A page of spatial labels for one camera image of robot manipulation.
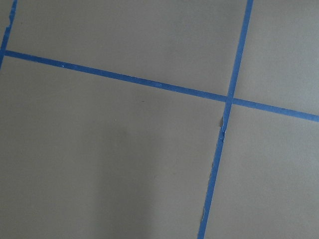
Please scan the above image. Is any brown paper table cover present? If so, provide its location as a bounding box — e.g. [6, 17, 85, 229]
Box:
[0, 0, 319, 239]

